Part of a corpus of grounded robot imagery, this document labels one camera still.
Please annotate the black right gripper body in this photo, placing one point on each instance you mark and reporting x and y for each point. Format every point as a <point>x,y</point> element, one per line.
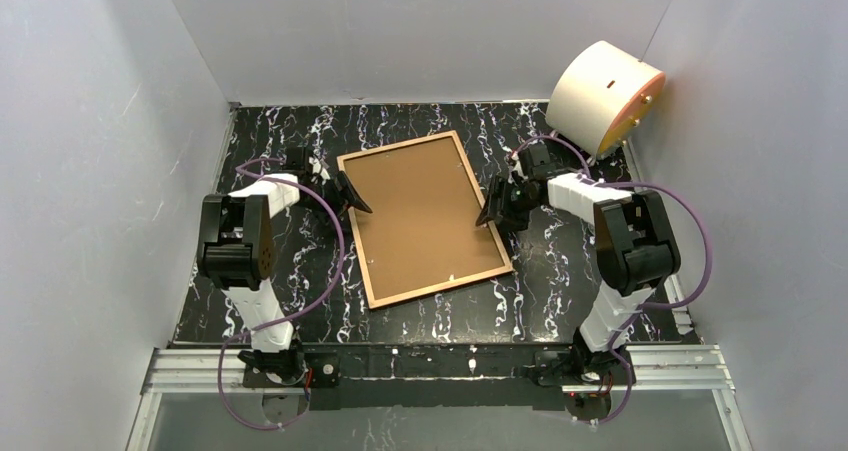
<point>506,198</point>

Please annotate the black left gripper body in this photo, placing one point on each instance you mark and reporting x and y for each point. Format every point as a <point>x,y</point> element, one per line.
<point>337,189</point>

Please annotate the brown backing board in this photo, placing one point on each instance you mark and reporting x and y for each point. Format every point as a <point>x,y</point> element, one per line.
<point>424,216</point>

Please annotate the wooden picture frame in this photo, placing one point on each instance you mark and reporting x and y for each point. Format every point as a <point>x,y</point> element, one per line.
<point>371,289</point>

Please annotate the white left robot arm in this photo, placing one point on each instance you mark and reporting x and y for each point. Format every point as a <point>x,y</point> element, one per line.
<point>235,243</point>

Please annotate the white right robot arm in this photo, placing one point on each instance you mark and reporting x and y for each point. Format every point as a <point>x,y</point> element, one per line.
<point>635,248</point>

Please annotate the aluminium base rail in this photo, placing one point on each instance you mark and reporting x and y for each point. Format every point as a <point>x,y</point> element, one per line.
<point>438,397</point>

